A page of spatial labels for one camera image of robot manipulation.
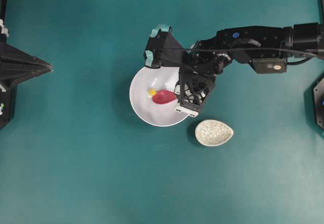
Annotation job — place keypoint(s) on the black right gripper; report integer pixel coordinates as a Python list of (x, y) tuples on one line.
[(192, 91)]

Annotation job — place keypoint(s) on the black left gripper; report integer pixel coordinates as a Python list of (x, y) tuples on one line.
[(16, 67)]

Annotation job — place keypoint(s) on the pink plastic spoon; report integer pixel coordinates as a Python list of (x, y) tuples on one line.
[(163, 97)]

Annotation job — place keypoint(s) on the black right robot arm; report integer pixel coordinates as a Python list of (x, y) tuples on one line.
[(267, 50)]

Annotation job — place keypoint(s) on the white round bowl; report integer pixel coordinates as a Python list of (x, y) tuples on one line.
[(162, 115)]

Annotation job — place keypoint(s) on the yellow hexagonal prism block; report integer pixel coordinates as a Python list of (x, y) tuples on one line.
[(152, 92)]

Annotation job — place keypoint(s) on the speckled egg-shaped spoon rest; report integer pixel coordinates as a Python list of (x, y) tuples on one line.
[(212, 133)]

